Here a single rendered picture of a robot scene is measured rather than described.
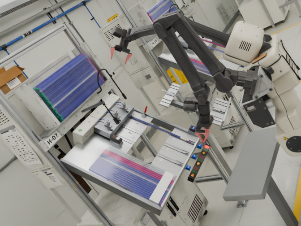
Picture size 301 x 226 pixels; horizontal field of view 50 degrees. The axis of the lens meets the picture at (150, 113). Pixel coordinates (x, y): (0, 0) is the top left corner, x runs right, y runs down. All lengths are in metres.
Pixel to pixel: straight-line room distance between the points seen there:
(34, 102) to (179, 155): 1.00
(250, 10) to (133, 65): 3.63
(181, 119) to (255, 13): 3.55
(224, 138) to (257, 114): 1.67
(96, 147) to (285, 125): 1.19
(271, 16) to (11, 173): 5.00
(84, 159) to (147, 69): 1.39
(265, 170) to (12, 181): 2.50
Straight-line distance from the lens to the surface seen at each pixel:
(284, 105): 1.72
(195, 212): 2.71
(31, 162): 2.40
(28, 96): 2.10
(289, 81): 1.65
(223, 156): 2.69
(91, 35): 4.67
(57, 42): 4.28
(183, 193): 2.60
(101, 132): 2.23
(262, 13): 6.44
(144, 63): 3.19
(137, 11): 3.11
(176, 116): 3.38
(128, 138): 2.25
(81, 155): 2.15
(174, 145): 2.25
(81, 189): 2.20
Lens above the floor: 1.74
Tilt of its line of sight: 17 degrees down
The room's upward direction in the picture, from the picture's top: 34 degrees counter-clockwise
